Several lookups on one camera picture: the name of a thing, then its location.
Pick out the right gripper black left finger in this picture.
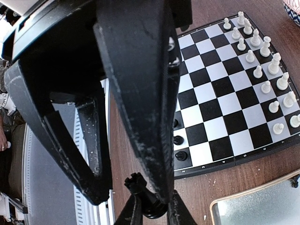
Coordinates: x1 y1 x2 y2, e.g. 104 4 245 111
114 195 143 225

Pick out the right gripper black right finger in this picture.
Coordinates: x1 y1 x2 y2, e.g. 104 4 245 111
167 190 197 225

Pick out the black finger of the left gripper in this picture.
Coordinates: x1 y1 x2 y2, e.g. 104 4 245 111
94 0 181 203
4 60 113 205

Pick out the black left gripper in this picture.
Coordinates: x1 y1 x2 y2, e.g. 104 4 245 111
2 0 193 81

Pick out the black chess rook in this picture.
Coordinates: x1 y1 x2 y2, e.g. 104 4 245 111
124 172 168 219

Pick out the black chess pawn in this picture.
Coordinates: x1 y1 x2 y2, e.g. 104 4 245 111
290 174 300 188
175 151 188 161
173 119 180 128
173 135 184 145

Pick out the wooden rimmed metal tray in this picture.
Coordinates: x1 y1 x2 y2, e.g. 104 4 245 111
210 170 300 225

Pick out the black and white chessboard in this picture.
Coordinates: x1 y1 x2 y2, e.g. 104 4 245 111
173 15 300 179

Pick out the white chess pawn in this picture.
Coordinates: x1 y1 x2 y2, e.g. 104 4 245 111
253 65 263 79
237 38 246 51
269 101 279 113
223 17 232 30
261 81 271 94
245 50 255 63
232 27 240 40
272 123 285 135

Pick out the white chess rook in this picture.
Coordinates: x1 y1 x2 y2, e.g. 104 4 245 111
237 11 245 26
290 114 300 128

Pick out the white chess knight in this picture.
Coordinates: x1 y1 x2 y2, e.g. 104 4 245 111
243 18 253 35
283 91 297 108

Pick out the white chess bishop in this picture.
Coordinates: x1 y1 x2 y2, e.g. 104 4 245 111
276 72 289 90
250 29 261 47

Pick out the white chess queen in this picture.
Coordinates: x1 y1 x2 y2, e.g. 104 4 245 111
260 36 271 57

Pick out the white chess king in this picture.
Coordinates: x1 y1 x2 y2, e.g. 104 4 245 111
268 52 281 75

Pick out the aluminium front rail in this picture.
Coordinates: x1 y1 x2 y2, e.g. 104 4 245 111
22 77 115 225

